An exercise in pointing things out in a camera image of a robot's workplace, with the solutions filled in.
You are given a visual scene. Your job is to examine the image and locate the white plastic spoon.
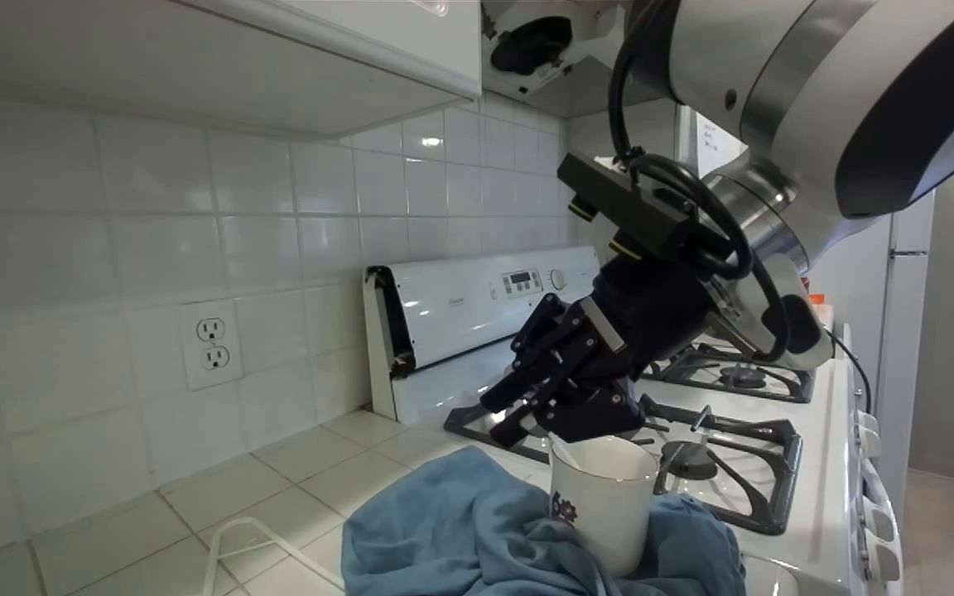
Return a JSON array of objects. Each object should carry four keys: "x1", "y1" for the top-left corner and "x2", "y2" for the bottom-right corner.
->
[{"x1": 544, "y1": 426, "x2": 590, "y2": 478}]

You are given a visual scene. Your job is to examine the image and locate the white wall outlet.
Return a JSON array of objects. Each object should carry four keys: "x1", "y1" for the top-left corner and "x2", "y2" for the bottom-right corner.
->
[{"x1": 177, "y1": 297, "x2": 247, "y2": 390}]

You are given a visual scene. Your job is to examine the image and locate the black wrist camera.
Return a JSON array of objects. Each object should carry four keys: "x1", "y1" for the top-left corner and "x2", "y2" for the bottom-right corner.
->
[{"x1": 555, "y1": 148, "x2": 735, "y2": 266}]

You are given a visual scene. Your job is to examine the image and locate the white gas stove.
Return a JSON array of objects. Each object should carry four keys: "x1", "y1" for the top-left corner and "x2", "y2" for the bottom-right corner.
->
[{"x1": 359, "y1": 241, "x2": 910, "y2": 596}]

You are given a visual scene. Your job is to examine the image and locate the black round burner cap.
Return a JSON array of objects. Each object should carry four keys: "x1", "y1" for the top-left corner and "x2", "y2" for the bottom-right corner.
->
[
  {"x1": 718, "y1": 363, "x2": 769, "y2": 395},
  {"x1": 661, "y1": 442, "x2": 724, "y2": 482}
]

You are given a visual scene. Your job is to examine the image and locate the white paper sheet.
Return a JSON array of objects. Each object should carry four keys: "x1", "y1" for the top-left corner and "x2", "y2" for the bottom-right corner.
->
[{"x1": 694, "y1": 109, "x2": 753, "y2": 180}]

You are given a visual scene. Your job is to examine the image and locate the white mug with print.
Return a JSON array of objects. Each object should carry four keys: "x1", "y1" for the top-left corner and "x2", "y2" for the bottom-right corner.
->
[{"x1": 547, "y1": 431, "x2": 667, "y2": 578}]

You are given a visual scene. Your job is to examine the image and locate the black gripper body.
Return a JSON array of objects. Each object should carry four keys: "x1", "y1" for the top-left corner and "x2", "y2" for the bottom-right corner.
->
[{"x1": 586, "y1": 255, "x2": 716, "y2": 367}]

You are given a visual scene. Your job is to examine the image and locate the white upper cabinet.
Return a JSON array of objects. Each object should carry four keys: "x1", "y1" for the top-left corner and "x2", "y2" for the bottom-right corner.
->
[{"x1": 0, "y1": 0, "x2": 487, "y2": 143}]

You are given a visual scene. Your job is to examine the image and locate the white refrigerator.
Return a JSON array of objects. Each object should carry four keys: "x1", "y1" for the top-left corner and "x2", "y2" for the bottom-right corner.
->
[{"x1": 805, "y1": 143, "x2": 944, "y2": 524}]

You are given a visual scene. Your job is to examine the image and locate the black cast iron grate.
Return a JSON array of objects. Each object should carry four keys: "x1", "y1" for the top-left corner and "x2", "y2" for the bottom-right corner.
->
[
  {"x1": 641, "y1": 342, "x2": 820, "y2": 406},
  {"x1": 442, "y1": 390, "x2": 810, "y2": 539}
]

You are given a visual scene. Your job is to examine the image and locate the blue cloth towel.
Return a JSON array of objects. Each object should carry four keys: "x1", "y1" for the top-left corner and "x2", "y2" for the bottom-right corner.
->
[{"x1": 338, "y1": 444, "x2": 748, "y2": 596}]

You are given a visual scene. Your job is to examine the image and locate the white cable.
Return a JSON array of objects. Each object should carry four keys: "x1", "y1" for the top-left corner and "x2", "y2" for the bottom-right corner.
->
[{"x1": 204, "y1": 514, "x2": 347, "y2": 596}]

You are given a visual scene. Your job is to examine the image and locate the thin black cable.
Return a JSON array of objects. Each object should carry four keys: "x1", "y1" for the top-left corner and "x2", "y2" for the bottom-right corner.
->
[{"x1": 827, "y1": 327, "x2": 876, "y2": 416}]

